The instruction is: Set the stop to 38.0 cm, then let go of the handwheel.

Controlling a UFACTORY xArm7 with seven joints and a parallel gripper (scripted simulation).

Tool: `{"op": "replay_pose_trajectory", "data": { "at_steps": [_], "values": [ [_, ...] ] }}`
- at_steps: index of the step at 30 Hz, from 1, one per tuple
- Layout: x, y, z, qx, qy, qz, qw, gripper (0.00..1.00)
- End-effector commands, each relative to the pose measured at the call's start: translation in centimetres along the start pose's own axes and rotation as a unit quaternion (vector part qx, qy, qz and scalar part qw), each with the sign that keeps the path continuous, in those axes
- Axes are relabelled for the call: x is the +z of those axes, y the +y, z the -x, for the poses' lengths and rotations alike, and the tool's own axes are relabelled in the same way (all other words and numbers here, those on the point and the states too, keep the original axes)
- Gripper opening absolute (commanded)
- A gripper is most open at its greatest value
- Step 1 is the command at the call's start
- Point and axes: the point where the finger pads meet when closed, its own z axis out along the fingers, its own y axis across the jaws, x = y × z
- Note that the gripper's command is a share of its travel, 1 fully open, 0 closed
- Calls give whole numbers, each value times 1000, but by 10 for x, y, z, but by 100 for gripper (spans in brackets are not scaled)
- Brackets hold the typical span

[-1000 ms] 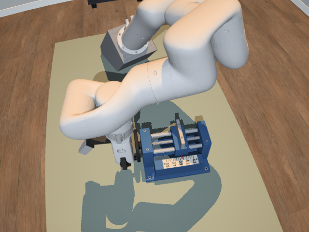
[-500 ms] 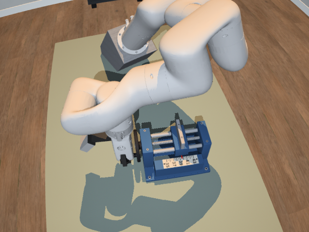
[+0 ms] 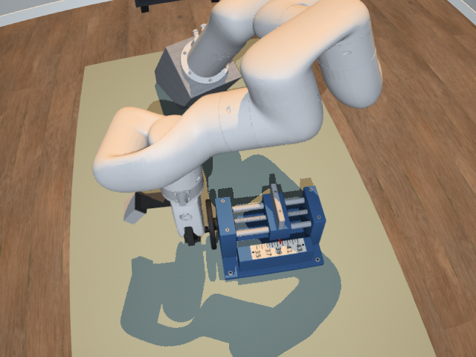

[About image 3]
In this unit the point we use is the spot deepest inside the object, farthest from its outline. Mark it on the blue bench vise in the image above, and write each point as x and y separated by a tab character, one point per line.
249	253

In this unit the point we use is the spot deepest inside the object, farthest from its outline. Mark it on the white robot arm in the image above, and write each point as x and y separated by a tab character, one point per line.
280	105

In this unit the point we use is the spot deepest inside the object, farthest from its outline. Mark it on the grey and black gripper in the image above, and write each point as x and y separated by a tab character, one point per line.
189	219

